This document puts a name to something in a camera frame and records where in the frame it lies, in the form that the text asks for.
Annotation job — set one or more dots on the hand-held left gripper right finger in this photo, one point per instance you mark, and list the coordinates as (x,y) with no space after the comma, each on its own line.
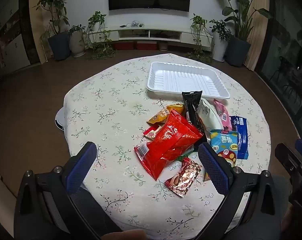
(212,165)

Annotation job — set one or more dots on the white television cabinet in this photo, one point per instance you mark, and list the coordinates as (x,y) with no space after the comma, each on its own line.
(166,33)

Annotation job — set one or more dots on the broad-leaf plant in blue pot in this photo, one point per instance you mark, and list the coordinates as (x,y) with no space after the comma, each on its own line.
(237,51)

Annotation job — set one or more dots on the beige curtain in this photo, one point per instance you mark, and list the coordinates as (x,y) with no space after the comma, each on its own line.
(257,30)

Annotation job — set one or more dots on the green snack packet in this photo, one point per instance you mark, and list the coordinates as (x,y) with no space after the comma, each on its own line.
(188,153)

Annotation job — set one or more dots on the person's left hand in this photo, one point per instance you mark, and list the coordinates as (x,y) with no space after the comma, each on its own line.
(126,235)

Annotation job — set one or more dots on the red gold wheat packet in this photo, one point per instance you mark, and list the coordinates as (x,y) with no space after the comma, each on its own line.
(184,177)

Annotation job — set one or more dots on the cream white snack bag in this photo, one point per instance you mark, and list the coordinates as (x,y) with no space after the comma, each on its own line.
(208,115)

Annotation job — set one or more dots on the small pot under cabinet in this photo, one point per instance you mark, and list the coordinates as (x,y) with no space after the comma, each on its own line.
(163,46)

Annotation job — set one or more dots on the glass sliding door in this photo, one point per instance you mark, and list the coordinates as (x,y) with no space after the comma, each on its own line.
(285,30)

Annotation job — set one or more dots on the orange snack packet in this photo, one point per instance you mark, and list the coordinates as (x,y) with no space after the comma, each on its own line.
(161,116)

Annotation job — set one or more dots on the leafy tree in blue pot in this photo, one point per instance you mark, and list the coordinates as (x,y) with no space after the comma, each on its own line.
(58,46)

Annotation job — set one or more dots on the dark blue snack packet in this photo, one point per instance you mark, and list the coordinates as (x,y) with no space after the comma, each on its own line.
(241,130)

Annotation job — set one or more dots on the white lychee print packet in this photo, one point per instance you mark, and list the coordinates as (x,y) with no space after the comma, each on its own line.
(151,133)

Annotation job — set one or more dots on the light blue cartoon snack packet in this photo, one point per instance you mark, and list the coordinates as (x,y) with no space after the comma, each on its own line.
(223,142)

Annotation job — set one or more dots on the black snack packet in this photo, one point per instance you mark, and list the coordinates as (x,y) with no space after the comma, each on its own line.
(192,107)

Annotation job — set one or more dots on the white plastic tray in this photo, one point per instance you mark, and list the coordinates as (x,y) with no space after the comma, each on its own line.
(181,77)

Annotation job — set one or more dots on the plant in white ribbed pot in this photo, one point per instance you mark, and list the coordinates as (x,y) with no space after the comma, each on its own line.
(77,42)

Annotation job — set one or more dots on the plant in tall white pot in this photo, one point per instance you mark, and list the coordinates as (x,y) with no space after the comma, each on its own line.
(219,47)

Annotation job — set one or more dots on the red storage box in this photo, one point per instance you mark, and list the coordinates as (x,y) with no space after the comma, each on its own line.
(146,45)
(123,45)

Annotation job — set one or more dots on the white round object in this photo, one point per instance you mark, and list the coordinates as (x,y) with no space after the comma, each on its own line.
(60,121)

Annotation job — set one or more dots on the floral tablecloth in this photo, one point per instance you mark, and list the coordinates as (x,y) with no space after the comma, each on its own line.
(111,120)

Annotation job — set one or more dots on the large red snack bag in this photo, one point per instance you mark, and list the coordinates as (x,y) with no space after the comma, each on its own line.
(171,140)

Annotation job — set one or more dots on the trailing pothos plant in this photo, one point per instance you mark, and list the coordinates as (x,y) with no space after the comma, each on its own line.
(198,25)
(98,47)

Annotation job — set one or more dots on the pink snack packet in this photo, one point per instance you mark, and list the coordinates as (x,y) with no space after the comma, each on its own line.
(222,112)

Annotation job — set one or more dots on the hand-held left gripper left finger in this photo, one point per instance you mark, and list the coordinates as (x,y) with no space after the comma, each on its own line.
(82,165)

